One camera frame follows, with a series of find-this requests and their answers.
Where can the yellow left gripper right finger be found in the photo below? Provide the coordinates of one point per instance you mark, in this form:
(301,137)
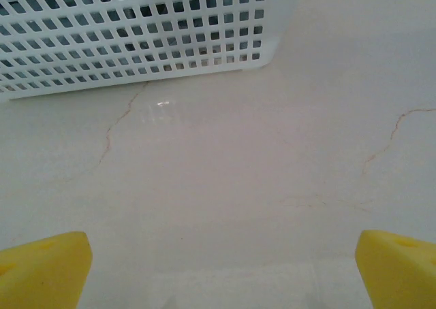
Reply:
(398,275)

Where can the white perforated plastic basket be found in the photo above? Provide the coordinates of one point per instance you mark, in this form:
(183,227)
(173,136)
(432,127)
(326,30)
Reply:
(282,23)

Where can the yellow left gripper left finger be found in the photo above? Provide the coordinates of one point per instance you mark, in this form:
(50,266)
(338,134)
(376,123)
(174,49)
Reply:
(41,271)

